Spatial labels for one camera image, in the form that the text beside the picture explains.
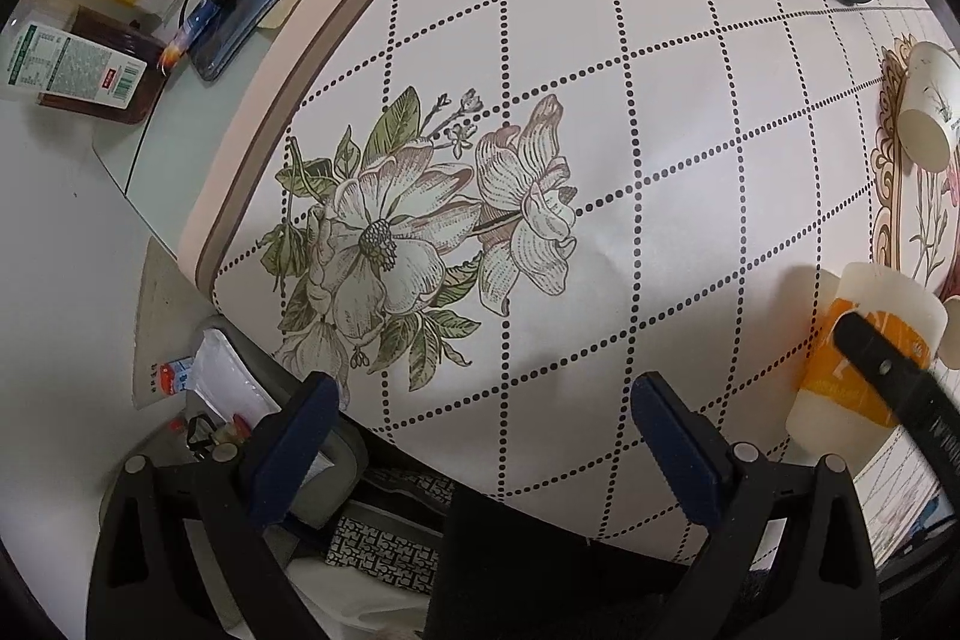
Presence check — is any orange and white cup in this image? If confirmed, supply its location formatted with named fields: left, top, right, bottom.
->
left=784, top=261, right=950, bottom=461

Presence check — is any black and white patterned bag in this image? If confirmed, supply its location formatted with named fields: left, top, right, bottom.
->
left=330, top=467, right=455, bottom=592

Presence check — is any floral checked tablecloth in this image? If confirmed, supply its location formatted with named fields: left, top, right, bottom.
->
left=176, top=0, right=960, bottom=566

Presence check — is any blue lighter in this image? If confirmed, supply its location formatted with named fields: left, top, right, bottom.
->
left=160, top=0, right=237, bottom=70

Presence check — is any green label packet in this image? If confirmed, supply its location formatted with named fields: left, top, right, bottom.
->
left=0, top=21, right=149, bottom=103

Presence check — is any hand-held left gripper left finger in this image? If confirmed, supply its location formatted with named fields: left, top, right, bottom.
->
left=86, top=372, right=361, bottom=640

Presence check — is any white paper cup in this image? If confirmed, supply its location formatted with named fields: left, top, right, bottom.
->
left=896, top=40, right=960, bottom=172

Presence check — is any dark brown box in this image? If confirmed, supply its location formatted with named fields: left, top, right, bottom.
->
left=37, top=6, right=177, bottom=124

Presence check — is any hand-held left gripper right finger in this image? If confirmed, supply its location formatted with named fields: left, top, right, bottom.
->
left=630, top=372, right=880, bottom=640

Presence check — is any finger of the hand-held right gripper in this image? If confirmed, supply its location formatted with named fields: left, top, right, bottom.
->
left=834, top=311, right=960, bottom=459

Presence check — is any white plastic packet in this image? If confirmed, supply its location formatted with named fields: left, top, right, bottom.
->
left=191, top=329, right=272, bottom=431

